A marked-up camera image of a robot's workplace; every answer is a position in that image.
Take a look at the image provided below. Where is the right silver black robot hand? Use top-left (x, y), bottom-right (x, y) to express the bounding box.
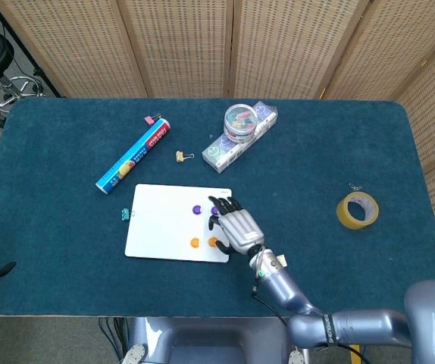
top-left (207, 195), bottom-right (266, 257)

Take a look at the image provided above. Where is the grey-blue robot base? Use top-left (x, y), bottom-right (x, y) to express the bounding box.
top-left (120, 317), bottom-right (293, 364)

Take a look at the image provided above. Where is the white magnetic board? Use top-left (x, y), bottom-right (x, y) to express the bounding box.
top-left (124, 183), bottom-right (233, 264)

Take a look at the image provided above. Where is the clear rectangular box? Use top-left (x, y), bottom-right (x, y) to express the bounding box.
top-left (201, 99), bottom-right (279, 174)

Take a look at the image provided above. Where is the yellow packing tape roll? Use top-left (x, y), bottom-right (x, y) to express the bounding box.
top-left (335, 191), bottom-right (380, 231)

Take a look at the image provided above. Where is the clear tub of binder clips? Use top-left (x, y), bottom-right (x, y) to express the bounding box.
top-left (223, 103), bottom-right (259, 144)

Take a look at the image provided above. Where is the dark blue table mat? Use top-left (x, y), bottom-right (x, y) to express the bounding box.
top-left (0, 97), bottom-right (435, 319)

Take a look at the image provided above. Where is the blue plastic wrap roll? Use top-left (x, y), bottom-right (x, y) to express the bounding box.
top-left (95, 117), bottom-right (172, 195)

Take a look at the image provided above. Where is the black metal bar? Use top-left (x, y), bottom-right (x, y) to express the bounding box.
top-left (0, 0), bottom-right (64, 99)

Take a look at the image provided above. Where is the wicker folding screen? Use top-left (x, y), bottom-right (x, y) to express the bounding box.
top-left (0, 0), bottom-right (435, 289)

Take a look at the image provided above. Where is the black cable bundle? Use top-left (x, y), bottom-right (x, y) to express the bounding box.
top-left (98, 317), bottom-right (127, 364)

